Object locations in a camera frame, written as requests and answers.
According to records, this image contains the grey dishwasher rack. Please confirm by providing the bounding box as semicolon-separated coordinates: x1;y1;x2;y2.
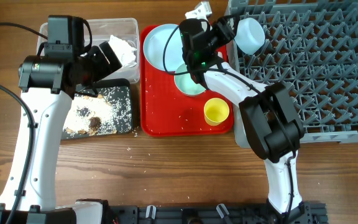
226;0;358;143

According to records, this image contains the red serving tray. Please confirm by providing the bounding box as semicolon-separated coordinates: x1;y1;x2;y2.
139;24;234;138

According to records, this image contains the yellow plastic cup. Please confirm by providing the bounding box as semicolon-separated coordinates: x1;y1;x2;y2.
203;98;230;126

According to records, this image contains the food scraps and rice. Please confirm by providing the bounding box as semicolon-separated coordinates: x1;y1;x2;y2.
62;86;132;137

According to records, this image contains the white napkin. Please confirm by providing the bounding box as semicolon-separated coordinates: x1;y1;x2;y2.
108;35;137;67

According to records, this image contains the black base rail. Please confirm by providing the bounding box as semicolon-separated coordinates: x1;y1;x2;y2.
110;202;329;224

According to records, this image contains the large light blue plate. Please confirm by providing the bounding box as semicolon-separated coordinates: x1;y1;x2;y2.
143;24;184;72

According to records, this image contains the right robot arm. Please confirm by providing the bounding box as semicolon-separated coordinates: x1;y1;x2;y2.
178;16;305;220

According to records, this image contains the black food waste tray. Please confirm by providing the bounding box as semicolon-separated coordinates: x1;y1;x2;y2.
60;78;134;141

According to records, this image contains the clear plastic waste bin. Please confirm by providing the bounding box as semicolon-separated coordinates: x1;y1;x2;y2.
35;17;140;84

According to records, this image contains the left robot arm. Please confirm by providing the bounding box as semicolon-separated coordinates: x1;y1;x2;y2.
0;16;121;223

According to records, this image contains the small light blue bowl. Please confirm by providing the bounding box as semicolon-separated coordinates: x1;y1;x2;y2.
234;17;265;55

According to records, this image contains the mint green bowl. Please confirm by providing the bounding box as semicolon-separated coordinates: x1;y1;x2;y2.
174;73;206;96

